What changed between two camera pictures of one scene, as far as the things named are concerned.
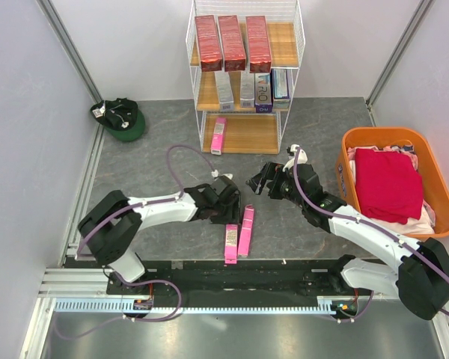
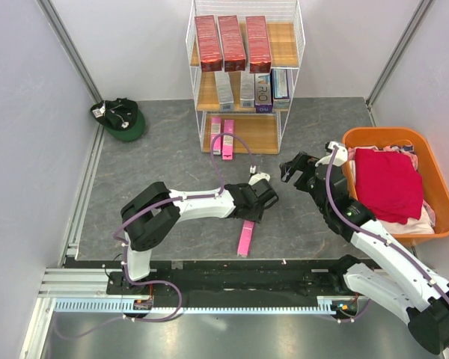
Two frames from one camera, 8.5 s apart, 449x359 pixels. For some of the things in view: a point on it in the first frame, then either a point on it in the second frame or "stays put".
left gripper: x=233 y=215 to x=257 y=216
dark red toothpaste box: x=209 y=52 stays put
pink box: x=230 y=244 to x=227 y=140
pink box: x=218 y=139 stays put
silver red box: x=259 y=49 stays put
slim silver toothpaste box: x=247 y=90 stays put
